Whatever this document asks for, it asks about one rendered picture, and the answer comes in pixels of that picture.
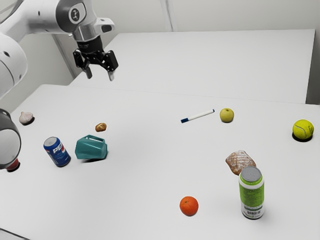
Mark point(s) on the yellow-green apple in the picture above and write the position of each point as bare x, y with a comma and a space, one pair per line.
226, 115

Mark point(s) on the small brown bread roll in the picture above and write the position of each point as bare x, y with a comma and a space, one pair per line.
100, 127

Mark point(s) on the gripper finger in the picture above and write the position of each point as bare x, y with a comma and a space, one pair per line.
111, 65
88, 67

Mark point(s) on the green and white can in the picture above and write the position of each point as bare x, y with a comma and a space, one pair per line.
251, 195

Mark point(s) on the orange fruit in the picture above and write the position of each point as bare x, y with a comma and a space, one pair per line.
189, 206

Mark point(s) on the teal faceted mug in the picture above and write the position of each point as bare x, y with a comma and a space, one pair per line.
91, 148

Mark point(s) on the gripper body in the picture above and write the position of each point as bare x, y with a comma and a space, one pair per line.
90, 48

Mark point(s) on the red round object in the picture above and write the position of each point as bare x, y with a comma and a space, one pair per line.
13, 166

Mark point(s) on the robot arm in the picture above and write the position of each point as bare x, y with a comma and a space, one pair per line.
15, 57

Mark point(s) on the brown bread loaf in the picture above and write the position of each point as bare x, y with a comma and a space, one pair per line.
239, 161

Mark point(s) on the yellow tennis ball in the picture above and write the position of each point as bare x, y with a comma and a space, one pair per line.
303, 129

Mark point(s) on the blue soda can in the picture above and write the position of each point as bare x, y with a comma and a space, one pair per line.
57, 152

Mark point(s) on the garlic bulb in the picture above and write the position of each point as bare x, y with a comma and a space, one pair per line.
25, 117

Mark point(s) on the white marker with blue cap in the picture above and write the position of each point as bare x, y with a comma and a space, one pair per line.
197, 116

